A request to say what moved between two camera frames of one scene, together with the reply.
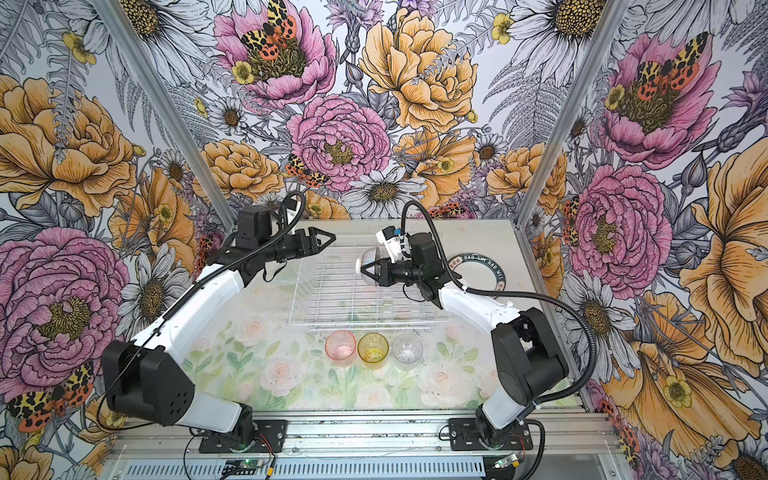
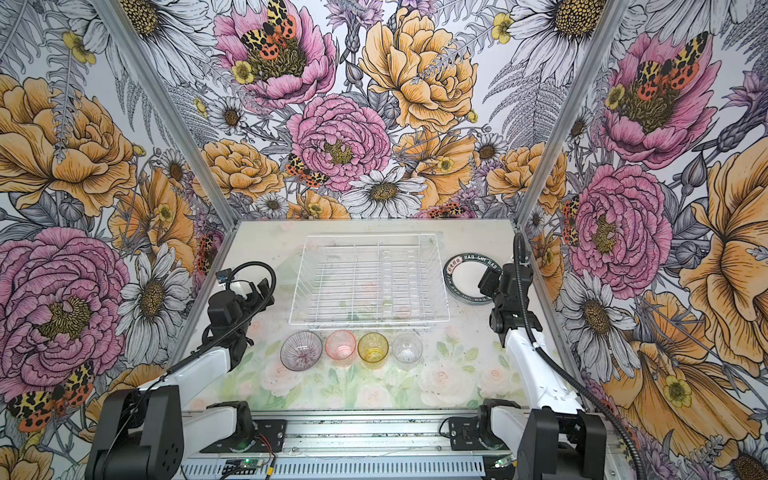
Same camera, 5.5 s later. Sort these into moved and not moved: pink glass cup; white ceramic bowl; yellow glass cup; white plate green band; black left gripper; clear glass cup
Moved: white ceramic bowl; black left gripper
Not moved: yellow glass cup; pink glass cup; white plate green band; clear glass cup
